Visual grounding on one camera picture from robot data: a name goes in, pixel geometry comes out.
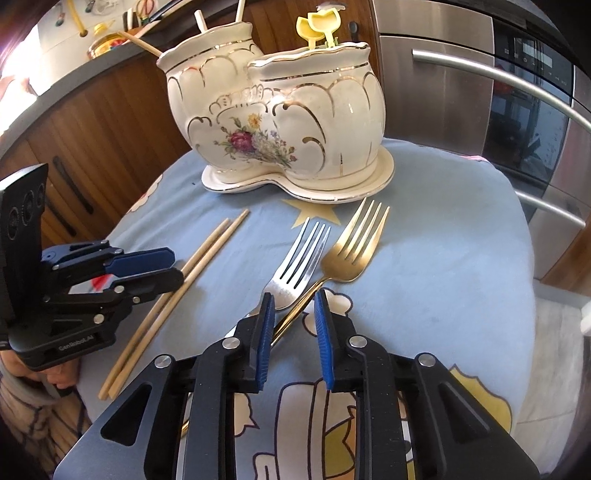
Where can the narrow wooden cabinet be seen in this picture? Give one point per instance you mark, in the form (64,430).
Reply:
(572,272)

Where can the person's left hand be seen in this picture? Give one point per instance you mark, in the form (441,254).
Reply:
(62,376)

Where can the wooden chopstick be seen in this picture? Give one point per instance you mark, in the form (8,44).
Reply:
(149,346)
(141,44)
(200,22)
(137,346)
(240,10)

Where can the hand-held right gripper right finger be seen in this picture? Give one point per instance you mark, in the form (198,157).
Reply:
(324,341)

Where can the gold fork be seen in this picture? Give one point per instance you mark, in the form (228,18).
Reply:
(355,249)

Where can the blue cartoon printed blanket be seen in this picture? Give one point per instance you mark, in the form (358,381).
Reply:
(438,277)

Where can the white floral ceramic utensil holder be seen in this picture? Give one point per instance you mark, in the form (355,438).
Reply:
(323,115)

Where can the white ceramic saucer tray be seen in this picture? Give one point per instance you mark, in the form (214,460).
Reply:
(369,181)

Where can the stainless steel oven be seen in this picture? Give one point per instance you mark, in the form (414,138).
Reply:
(521,115)

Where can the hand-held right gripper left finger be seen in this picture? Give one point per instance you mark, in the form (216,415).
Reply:
(265,341)

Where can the grey kitchen countertop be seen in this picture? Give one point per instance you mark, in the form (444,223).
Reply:
(69,94)

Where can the silver fork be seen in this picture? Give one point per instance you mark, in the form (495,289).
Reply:
(291,277)

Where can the wooden cabinet beside oven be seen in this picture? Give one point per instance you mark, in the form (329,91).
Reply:
(277,18)

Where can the striped clothing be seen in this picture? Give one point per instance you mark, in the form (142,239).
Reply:
(41,424)

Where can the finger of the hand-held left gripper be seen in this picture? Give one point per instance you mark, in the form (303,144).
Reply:
(143,259)
(157,282)

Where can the yellow plastic spoons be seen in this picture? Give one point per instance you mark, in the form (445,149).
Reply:
(325,23)

